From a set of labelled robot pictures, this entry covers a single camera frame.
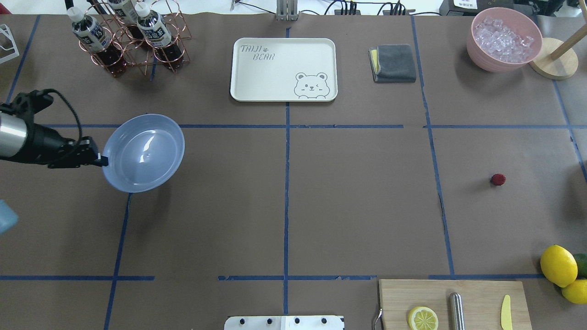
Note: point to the green lime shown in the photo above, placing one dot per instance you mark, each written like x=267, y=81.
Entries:
x=581, y=262

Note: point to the tea bottle front right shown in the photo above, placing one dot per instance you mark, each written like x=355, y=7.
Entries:
x=155, y=30

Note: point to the tea bottle front left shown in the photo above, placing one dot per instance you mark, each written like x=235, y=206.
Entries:
x=96, y=41

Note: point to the tea bottle back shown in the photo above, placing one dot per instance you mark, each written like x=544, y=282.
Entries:
x=126, y=13

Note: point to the yellow plastic knife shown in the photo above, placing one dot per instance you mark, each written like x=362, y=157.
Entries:
x=505, y=313

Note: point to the pink bowl of ice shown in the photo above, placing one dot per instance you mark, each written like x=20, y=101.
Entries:
x=503, y=40

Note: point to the grey folded cloth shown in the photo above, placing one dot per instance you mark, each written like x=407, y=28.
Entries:
x=392, y=63

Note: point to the blue plastic plate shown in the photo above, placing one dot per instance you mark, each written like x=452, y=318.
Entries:
x=143, y=153

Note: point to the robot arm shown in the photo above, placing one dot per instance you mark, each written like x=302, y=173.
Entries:
x=26, y=142

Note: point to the tea bottle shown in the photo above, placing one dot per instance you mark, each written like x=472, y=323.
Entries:
x=96, y=41
x=155, y=30
x=126, y=13

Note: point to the halved lemon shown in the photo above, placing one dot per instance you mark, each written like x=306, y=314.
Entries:
x=422, y=318

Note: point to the cream bear tray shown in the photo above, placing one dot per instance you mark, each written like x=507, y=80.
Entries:
x=284, y=70

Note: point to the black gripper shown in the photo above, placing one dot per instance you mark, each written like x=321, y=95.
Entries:
x=45, y=142

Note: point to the wooden cutting board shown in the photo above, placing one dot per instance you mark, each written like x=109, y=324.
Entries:
x=482, y=302

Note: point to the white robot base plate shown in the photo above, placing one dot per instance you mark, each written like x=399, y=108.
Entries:
x=285, y=322

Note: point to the large yellow lemon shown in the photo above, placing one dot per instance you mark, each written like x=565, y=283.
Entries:
x=558, y=265

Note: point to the copper wire bottle rack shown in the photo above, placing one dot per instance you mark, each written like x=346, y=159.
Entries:
x=135, y=55

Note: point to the wooden stand with round base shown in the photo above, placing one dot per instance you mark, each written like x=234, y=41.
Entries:
x=557, y=60

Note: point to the small yellow lemon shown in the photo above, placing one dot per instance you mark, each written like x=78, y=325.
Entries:
x=576, y=292

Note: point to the red strawberry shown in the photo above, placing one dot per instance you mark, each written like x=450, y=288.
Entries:
x=498, y=179

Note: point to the white wire rack edge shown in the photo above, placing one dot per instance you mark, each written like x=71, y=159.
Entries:
x=8, y=45

